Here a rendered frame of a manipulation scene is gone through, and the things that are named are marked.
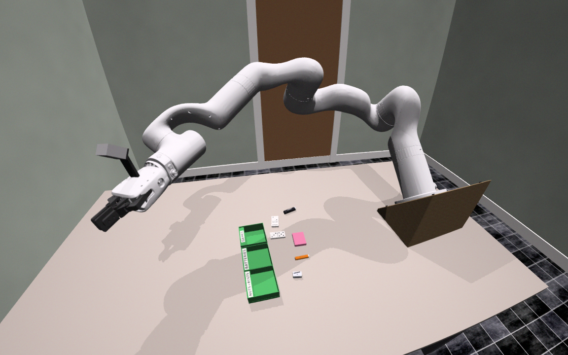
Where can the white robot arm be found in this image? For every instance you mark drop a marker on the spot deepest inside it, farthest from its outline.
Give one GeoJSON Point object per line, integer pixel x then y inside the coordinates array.
{"type": "Point", "coordinates": [400, 109]}

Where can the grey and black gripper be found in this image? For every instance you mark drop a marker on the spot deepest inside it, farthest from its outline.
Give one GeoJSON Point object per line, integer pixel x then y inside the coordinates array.
{"type": "Point", "coordinates": [133, 194]}

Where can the green three-compartment bin rack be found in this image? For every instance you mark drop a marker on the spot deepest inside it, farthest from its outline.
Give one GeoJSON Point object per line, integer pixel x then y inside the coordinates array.
{"type": "Point", "coordinates": [260, 278]}

